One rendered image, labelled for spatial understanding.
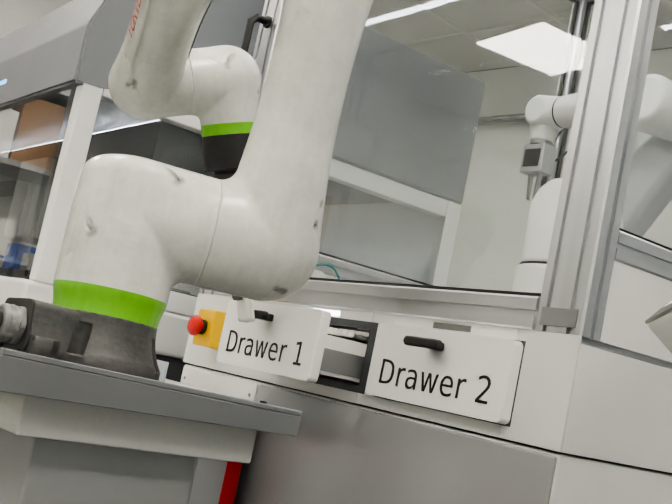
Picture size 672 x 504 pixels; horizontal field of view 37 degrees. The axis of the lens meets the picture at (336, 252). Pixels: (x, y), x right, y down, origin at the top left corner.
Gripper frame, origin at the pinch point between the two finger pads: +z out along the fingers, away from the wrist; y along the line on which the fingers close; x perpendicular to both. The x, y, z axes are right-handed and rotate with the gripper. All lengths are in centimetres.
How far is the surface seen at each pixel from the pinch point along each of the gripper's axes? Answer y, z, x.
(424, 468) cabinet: -8.6, 23.3, 31.5
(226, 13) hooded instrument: -47, -60, -80
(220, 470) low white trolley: 1.2, 29.8, -11.3
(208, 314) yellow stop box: -10.0, 6.1, -32.2
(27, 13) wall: -118, -124, -428
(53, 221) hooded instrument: 2, -13, -80
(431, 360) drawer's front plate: -12.0, 8.6, 30.6
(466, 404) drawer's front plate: -10.3, 13.3, 39.2
